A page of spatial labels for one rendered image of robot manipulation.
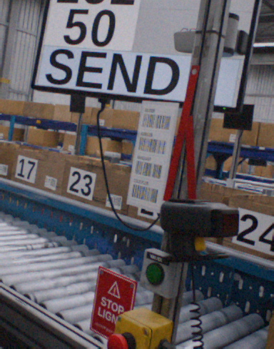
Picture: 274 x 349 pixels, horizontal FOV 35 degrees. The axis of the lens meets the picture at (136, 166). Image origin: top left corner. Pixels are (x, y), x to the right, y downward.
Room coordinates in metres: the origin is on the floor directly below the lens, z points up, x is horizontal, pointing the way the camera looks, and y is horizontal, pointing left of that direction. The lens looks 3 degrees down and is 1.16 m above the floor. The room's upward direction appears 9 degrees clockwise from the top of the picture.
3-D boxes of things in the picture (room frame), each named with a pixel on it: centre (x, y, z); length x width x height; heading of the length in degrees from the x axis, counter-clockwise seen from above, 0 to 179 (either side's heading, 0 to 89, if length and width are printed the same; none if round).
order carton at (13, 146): (2.38, 0.66, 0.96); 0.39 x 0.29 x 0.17; 50
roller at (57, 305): (1.21, 0.01, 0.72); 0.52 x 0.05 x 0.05; 139
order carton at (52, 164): (2.12, 0.36, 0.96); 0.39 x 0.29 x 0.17; 49
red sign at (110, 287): (0.79, -0.02, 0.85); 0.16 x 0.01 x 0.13; 49
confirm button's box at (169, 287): (0.74, -0.07, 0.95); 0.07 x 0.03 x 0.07; 49
